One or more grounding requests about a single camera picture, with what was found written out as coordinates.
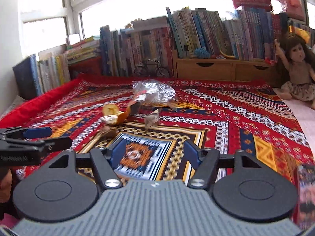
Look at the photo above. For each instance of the small colourful snack wrapper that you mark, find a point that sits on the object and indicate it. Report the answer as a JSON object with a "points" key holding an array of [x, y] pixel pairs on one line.
{"points": [[136, 105]]}

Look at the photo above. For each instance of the wooden drawer shelf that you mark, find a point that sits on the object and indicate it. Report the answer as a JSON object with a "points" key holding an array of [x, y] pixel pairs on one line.
{"points": [[224, 70]]}

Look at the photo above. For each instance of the stack of flat books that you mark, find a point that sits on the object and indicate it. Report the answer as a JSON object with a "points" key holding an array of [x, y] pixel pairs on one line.
{"points": [[83, 50]]}

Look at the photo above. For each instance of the clear plastic bag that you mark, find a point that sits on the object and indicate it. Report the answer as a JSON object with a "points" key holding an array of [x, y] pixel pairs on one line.
{"points": [[152, 92]]}

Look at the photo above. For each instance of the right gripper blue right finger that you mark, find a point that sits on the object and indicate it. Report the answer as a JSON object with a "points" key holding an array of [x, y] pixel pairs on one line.
{"points": [[205, 164]]}

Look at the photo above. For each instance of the left row of upright books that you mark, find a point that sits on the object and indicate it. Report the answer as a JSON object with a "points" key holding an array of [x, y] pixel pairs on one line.
{"points": [[34, 78]]}

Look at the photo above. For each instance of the red crate under books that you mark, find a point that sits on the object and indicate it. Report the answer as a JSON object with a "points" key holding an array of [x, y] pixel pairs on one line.
{"points": [[91, 66]]}

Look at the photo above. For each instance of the blue yarn ball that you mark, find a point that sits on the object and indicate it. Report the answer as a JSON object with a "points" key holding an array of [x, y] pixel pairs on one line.
{"points": [[202, 53]]}

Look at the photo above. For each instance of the right row of upright books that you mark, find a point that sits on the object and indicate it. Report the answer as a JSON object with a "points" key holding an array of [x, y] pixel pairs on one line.
{"points": [[249, 36]]}

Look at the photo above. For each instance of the red patterned table cloth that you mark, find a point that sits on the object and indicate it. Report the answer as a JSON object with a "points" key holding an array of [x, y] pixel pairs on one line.
{"points": [[226, 116]]}

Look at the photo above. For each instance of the miniature black bicycle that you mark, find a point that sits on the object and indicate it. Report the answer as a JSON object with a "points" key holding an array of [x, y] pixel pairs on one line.
{"points": [[151, 68]]}

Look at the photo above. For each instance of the person left hand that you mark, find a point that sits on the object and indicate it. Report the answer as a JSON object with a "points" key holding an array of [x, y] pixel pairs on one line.
{"points": [[6, 185]]}

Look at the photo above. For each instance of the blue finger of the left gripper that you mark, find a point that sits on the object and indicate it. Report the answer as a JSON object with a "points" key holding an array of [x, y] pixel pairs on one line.
{"points": [[22, 133], [48, 145]]}

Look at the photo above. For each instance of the middle row of upright books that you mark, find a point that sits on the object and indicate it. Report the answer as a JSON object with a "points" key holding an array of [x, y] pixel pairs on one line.
{"points": [[122, 50]]}

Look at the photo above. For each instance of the brown haired doll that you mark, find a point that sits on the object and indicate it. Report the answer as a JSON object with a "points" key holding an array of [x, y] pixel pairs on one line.
{"points": [[298, 60]]}

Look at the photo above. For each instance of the row of upright books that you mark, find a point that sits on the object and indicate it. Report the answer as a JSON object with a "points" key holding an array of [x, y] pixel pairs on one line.
{"points": [[249, 36], [122, 50], [34, 78]]}

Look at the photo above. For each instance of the dark red book cover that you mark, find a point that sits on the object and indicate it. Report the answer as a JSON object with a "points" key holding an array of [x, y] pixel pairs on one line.
{"points": [[306, 182]]}

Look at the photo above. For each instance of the small crumpled foil wrapper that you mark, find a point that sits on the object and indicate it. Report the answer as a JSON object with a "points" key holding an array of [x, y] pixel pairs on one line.
{"points": [[151, 117]]}

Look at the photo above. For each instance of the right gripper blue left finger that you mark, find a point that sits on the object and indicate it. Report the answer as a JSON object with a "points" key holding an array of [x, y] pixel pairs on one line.
{"points": [[105, 161]]}

